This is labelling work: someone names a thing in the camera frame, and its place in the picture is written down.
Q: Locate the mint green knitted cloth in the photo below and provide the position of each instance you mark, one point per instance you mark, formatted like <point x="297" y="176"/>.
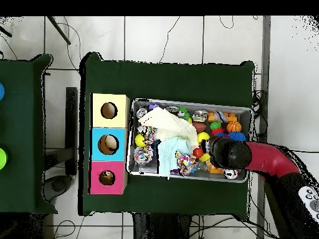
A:
<point x="168" y="155"/>

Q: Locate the yellow smiley ball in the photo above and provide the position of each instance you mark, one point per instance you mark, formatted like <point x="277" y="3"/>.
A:
<point x="139" y="141"/>

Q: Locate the black tripod leg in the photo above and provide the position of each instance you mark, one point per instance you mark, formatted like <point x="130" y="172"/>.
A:
<point x="59" y="30"/>

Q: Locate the shallow clear mesh bin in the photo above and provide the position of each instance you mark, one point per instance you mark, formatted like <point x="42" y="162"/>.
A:
<point x="149" y="172"/>

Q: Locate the orange toy basketball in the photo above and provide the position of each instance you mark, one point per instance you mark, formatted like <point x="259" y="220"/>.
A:
<point x="234" y="127"/>

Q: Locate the cream knitted cloth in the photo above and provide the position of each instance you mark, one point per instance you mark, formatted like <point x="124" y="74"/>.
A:
<point x="172" y="125"/>

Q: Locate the long orange toy brick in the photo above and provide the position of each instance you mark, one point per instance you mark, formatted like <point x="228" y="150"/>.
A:
<point x="227" y="116"/>

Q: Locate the blue disc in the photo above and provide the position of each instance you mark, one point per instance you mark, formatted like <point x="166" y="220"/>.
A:
<point x="1" y="91"/>

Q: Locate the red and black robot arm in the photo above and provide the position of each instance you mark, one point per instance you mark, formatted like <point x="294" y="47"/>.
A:
<point x="264" y="159"/>

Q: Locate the green side table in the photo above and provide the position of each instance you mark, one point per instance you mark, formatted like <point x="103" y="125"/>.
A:
<point x="22" y="134"/>

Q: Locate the silver topped dark can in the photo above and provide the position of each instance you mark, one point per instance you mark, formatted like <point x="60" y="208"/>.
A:
<point x="230" y="174"/>

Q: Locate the green disc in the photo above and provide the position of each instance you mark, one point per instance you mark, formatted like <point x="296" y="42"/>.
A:
<point x="1" y="158"/>

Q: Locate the dark green table cloth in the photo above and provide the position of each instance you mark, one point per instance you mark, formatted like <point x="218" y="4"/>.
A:
<point x="164" y="79"/>

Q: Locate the plain yellow ball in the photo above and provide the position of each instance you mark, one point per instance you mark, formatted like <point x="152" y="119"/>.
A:
<point x="203" y="137"/>

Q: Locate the wooden box with three holes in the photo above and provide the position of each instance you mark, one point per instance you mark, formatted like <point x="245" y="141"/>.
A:
<point x="108" y="144"/>

